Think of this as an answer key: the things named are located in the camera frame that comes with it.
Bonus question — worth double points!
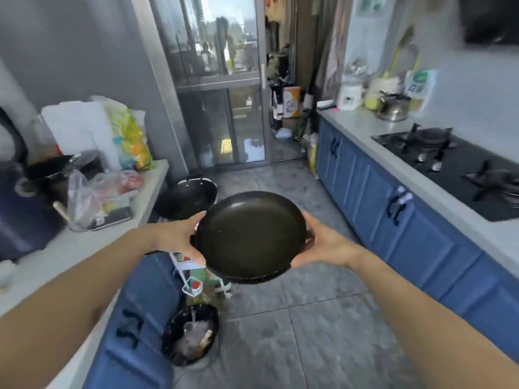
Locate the clear plastic bag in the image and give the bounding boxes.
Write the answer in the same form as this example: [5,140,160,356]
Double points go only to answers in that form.
[66,170,145,232]

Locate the dark range hood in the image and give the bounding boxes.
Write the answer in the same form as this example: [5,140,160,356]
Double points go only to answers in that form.
[458,0,519,46]

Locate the person's left hand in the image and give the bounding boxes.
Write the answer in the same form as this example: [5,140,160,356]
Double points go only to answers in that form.
[152,210,208,266]

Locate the white plastic bag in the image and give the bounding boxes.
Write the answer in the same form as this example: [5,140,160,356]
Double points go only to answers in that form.
[40,100,122,171]

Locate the white bottle rack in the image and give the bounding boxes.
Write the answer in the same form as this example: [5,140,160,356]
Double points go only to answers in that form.
[170,253,232,298]

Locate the glass sliding door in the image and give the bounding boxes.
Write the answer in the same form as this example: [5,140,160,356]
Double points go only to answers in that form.
[150,0,272,169]

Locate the black stove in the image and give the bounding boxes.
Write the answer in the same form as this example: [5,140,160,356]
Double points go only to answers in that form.
[371,123,519,223]

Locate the black frying pan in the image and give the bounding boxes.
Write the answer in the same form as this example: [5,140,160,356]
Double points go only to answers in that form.
[144,191,308,285]

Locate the dark blue appliance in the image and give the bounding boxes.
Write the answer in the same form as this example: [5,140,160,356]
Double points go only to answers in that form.
[0,109,68,260]

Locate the white cylindrical appliance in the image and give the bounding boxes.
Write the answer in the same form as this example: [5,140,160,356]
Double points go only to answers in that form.
[337,78,364,111]

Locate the yellow printed plastic bag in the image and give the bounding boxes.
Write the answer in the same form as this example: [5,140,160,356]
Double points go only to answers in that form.
[91,96,155,171]

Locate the person's right hand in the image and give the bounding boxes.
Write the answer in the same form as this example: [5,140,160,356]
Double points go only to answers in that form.
[290,210,365,270]

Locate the steel kettle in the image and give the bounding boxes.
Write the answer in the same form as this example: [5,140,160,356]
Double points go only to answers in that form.
[375,92,412,122]

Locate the blue base cabinets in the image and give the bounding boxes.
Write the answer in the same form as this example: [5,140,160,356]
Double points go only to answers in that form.
[83,251,187,389]
[316,115,519,365]

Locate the yellow floor bag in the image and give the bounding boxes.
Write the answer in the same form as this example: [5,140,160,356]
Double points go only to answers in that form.
[302,133,320,178]

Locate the person's right forearm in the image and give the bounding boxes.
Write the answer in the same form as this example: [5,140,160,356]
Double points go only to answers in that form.
[352,245,519,389]

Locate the orange white box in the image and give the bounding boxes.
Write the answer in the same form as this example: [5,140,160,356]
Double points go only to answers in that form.
[282,86,302,119]

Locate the person's left forearm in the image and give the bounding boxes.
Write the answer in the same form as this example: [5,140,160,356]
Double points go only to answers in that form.
[0,222,163,389]

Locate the black wok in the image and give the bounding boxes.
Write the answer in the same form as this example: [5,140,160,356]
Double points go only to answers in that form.
[156,177,219,222]

